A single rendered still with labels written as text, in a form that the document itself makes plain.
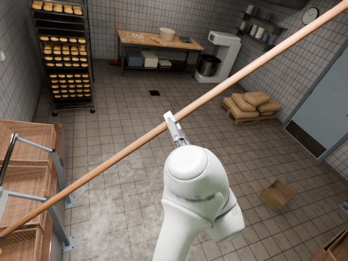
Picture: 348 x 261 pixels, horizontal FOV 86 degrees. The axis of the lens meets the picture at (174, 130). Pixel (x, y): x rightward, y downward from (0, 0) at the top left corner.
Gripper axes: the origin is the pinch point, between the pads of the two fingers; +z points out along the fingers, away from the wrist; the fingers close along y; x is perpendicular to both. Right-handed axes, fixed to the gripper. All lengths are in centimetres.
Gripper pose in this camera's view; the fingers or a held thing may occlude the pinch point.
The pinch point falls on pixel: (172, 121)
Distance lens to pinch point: 70.4
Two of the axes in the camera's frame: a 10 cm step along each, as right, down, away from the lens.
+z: -3.4, -6.7, 6.6
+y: 4.5, 5.0, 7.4
